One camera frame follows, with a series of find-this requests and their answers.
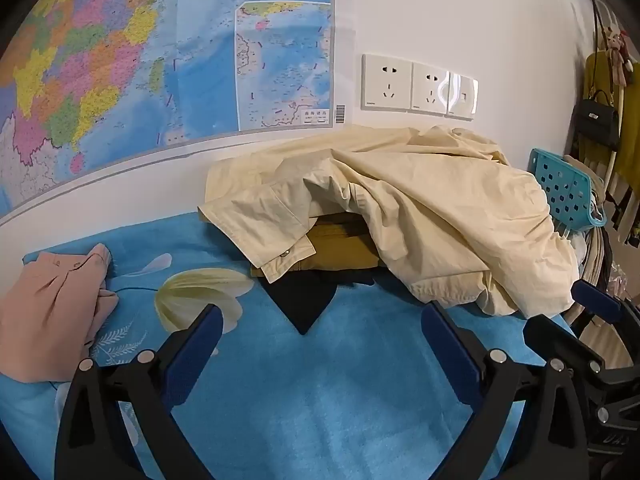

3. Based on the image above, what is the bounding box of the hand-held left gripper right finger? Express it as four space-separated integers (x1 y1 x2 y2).
421 302 588 480

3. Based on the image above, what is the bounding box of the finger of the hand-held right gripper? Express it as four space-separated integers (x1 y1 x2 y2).
522 312 607 377
571 279 640 331

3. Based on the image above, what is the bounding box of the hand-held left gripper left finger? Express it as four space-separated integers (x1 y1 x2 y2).
54 303 224 480

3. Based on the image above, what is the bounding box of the cream jacket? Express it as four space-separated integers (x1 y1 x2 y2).
197 125 581 318

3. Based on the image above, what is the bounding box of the black garment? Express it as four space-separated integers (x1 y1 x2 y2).
264 267 378 337

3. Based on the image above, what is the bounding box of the teal plastic basket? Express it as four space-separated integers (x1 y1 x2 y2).
529 148 607 233

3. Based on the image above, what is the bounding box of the blue floral blanket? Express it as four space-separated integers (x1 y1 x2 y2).
0 210 581 480

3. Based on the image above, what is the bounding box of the mustard garment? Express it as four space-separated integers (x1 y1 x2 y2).
250 212 381 278

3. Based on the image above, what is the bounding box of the yellow hanging garment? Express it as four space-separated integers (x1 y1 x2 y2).
585 50 640 196

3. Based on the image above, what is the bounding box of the pink garment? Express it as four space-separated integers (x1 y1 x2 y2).
0 243 120 383

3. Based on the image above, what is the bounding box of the black handbag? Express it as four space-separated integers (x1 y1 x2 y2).
572 89 621 151

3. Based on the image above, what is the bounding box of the plush bunny toy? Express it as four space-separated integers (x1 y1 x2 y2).
602 27 636 86

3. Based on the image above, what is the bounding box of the white wall socket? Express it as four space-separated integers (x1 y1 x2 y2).
361 53 414 112
410 61 453 116

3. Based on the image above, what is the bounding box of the colourful wall map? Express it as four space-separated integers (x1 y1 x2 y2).
0 0 335 222

